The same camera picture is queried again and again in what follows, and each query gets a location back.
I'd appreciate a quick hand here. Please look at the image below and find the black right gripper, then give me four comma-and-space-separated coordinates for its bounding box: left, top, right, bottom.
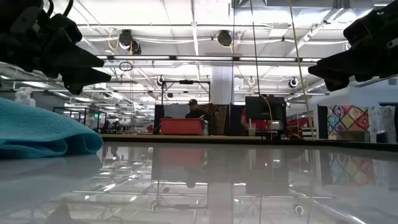
308, 0, 398, 92

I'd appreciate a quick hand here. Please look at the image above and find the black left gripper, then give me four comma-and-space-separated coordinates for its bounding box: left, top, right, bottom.
0, 0, 112, 96

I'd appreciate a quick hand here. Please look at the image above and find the teal microfibre towel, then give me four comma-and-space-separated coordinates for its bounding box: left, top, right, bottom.
0, 97, 104, 159

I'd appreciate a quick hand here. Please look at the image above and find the colourful patchwork quilt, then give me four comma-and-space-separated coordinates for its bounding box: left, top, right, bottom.
326, 105, 371, 141

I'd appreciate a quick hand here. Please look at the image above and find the white patterned curtain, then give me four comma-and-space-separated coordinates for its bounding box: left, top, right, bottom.
369, 105, 396, 144

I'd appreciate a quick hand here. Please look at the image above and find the black monitor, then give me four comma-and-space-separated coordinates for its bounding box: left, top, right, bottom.
244, 95, 287, 133

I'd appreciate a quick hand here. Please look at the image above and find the black upright panel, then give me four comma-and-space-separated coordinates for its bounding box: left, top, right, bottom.
154, 104, 165, 135

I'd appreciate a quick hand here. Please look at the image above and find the clear plastic cup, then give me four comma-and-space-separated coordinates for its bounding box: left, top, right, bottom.
247, 118, 257, 137

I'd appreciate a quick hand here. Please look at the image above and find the white pillar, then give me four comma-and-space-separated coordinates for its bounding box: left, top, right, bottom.
211, 65, 233, 105

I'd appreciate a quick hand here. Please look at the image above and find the red plastic bin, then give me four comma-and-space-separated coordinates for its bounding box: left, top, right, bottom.
160, 118, 205, 136

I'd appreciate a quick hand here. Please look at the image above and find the long ceiling light bar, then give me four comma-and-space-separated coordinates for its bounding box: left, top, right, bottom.
96, 55, 323, 62

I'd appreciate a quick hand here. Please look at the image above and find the person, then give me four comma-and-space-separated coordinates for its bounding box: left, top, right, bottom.
185, 98, 213, 121

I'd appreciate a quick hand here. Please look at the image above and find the brown patterned panel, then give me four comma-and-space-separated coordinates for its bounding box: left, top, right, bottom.
201, 103, 230, 136

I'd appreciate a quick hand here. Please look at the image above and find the yellow hanging cable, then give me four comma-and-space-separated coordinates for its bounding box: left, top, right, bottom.
289, 0, 315, 141

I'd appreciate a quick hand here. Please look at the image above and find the black open rack frame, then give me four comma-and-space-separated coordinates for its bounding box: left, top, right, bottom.
52, 106, 107, 134

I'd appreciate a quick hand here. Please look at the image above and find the black ceiling cable reel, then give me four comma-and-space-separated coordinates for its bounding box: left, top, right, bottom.
118, 29, 142, 55
216, 29, 234, 48

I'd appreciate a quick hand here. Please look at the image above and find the black hanging cable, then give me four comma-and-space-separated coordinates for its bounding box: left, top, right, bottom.
231, 0, 236, 105
250, 0, 262, 96

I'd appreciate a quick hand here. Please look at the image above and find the black frame stand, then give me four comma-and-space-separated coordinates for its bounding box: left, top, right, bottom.
160, 79, 211, 106

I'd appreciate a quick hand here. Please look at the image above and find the black table frame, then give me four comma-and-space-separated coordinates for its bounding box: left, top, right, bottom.
99, 138, 398, 152

